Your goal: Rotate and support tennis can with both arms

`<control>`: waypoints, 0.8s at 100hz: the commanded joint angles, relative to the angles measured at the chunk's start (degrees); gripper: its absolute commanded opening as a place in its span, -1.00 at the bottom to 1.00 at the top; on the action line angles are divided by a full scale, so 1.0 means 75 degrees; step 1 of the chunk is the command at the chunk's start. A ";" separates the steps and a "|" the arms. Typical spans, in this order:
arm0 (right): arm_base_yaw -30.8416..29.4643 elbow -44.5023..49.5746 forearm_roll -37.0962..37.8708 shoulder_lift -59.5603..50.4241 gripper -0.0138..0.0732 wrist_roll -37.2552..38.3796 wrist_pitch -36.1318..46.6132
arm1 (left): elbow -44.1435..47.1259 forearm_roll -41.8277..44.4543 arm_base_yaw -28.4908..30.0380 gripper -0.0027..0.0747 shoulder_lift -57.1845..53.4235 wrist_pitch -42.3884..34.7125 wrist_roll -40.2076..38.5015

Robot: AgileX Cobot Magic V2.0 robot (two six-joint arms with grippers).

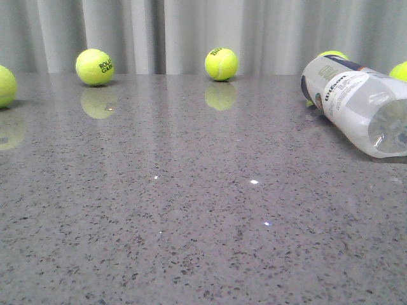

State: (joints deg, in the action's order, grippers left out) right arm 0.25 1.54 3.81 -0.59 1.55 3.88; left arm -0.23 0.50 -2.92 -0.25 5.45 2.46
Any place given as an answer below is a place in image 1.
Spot centre yellow tennis ball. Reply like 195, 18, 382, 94
205, 48, 238, 81

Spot grey pleated curtain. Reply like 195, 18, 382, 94
1, 1, 406, 75

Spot Wilson yellow tennis ball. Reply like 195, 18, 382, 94
318, 50, 349, 60

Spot far right tennis ball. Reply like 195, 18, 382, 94
389, 61, 407, 82

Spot Roland Garros tennis ball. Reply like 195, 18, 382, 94
76, 48, 115, 86

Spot clear Wilson tennis can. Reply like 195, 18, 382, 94
301, 55, 406, 158

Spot far left tennis ball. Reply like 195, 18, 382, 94
0, 65, 18, 108

